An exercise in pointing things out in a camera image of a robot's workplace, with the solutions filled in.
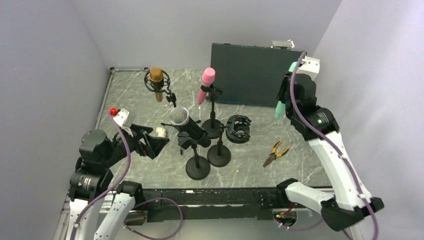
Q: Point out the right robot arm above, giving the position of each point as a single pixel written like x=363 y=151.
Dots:
x=350 y=201

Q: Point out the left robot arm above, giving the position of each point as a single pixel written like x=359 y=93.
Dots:
x=99 y=197

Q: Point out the white plastic connector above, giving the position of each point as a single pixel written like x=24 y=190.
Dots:
x=161 y=132

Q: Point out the yellow-handled pliers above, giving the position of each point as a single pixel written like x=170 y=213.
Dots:
x=275 y=154

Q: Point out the pink microphone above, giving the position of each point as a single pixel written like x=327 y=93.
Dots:
x=207 y=78

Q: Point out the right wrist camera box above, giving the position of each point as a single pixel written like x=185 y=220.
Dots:
x=309 y=66

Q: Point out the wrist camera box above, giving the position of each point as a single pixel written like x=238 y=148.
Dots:
x=309 y=66
x=122 y=117

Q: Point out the gold condenser microphone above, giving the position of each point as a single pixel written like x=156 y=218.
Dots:
x=156 y=79

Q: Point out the black mesh-head microphone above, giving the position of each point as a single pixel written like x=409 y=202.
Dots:
x=179 y=116

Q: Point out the black tripod shock-mount stand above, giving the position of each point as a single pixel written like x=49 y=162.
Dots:
x=170 y=96

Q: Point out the metal clamp behind board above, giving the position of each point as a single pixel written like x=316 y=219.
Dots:
x=282 y=44

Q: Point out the mint green microphone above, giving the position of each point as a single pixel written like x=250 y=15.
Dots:
x=281 y=106

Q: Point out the dark green upright board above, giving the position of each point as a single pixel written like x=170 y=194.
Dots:
x=250 y=75

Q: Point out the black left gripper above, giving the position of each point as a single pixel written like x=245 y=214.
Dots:
x=153 y=145

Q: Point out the black pink-mic desk stand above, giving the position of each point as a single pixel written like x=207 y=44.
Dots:
x=212 y=125

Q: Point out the black clip desk stand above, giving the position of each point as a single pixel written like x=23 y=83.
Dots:
x=197 y=167

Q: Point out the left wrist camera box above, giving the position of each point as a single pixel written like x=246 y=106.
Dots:
x=122 y=117

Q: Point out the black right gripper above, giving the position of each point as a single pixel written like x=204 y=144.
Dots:
x=281 y=94

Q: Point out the black shock-mount desk stand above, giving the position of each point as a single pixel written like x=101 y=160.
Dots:
x=237 y=131

